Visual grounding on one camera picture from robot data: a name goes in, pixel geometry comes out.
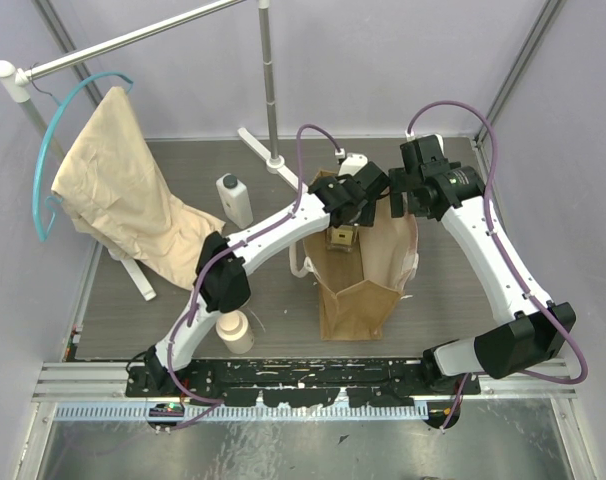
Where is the clear glass perfume bottle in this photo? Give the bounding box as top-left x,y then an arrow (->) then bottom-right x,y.
325,225 -> 358,252

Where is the brown canvas tote bag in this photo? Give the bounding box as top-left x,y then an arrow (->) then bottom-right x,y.
289,197 -> 419,341

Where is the white bottle with dark cap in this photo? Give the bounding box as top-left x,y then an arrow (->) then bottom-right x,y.
216,174 -> 254,229

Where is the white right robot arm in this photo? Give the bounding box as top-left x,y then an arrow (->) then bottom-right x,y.
389,135 -> 576,394

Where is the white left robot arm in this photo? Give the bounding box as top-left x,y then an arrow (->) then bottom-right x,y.
144,162 -> 390,396

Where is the beige bottle lower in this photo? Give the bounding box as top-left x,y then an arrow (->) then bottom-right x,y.
215,310 -> 254,355

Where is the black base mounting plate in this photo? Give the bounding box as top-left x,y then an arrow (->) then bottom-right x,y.
125,358 -> 481,408

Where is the beige cloth garment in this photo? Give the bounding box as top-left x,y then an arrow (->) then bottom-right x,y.
51,87 -> 225,290

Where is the teal clothes hanger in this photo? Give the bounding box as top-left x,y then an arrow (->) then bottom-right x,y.
34,72 -> 135,244

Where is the metal clothes rack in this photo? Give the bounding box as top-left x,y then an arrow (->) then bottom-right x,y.
0,0 -> 315,301

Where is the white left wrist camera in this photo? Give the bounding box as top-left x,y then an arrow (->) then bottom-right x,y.
338,153 -> 369,176

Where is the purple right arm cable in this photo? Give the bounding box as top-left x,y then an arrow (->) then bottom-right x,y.
406,101 -> 589,431

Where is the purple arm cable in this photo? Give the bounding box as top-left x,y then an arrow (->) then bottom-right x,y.
406,101 -> 589,431
162,123 -> 347,432

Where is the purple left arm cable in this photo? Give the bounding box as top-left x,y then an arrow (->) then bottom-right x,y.
162,123 -> 347,432

